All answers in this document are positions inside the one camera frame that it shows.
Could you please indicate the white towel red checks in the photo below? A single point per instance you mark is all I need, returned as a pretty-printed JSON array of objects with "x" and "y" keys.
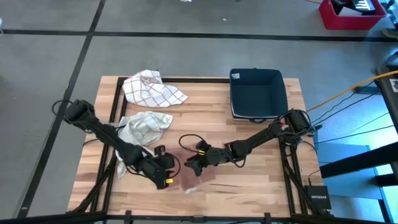
[{"x": 149, "y": 93}]

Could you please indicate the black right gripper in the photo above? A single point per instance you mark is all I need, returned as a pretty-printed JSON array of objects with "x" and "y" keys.
[{"x": 214, "y": 155}]

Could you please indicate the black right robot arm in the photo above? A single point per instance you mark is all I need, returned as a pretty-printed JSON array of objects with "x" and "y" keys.
[{"x": 264, "y": 137}]

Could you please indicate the black aluminium table frame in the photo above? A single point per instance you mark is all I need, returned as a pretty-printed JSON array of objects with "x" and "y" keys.
[{"x": 202, "y": 80}]

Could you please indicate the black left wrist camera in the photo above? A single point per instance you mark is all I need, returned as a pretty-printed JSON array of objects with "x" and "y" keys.
[{"x": 159, "y": 150}]

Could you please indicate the white towel beige stripes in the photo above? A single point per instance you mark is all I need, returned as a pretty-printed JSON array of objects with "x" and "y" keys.
[{"x": 143, "y": 127}]

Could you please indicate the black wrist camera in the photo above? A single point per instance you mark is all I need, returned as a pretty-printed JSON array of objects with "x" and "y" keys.
[
  {"x": 202, "y": 144},
  {"x": 159, "y": 150}
]

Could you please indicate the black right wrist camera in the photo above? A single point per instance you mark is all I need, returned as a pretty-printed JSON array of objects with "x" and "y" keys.
[{"x": 202, "y": 144}]

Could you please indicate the black device white keys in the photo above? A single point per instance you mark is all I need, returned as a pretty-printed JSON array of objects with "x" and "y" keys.
[{"x": 374, "y": 9}]

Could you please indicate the grey power strip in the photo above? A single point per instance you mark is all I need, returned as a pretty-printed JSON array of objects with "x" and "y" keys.
[{"x": 367, "y": 90}]

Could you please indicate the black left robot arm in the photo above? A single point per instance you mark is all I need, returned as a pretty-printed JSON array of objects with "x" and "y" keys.
[{"x": 105, "y": 137}]

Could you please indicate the red plastic crate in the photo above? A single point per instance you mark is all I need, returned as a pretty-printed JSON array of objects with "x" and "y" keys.
[{"x": 351, "y": 23}]

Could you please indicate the person's shoe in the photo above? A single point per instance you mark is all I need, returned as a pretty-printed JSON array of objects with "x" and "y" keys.
[{"x": 391, "y": 33}]

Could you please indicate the blue furniture panel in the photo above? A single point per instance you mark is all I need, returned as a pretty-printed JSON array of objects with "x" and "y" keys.
[{"x": 351, "y": 186}]

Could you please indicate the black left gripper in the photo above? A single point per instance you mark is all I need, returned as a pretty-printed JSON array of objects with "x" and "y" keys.
[{"x": 155, "y": 169}]

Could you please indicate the black beam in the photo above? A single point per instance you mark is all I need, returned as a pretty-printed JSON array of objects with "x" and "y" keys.
[{"x": 357, "y": 161}]

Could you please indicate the black desk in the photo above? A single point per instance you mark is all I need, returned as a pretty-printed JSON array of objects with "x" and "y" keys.
[{"x": 390, "y": 93}]

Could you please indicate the black Netgear network switch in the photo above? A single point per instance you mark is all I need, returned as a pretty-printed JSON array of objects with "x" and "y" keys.
[{"x": 318, "y": 197}]

